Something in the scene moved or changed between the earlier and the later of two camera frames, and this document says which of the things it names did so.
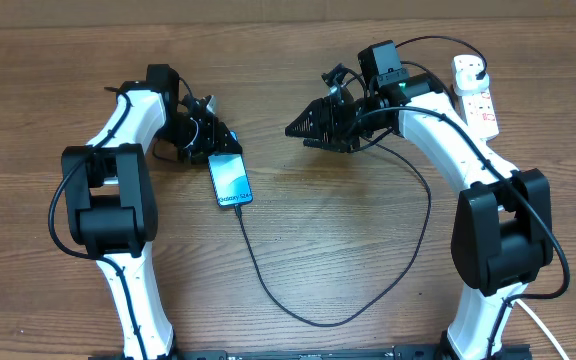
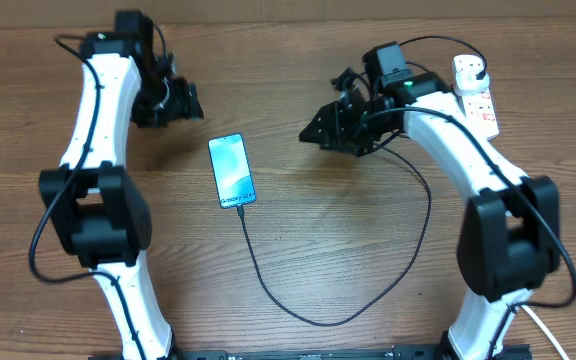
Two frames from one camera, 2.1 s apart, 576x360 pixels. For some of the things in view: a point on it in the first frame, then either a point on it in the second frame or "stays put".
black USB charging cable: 425,221 stays put
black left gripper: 210,141 to 181,100
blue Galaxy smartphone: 229,177 stays put
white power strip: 480,114 stays put
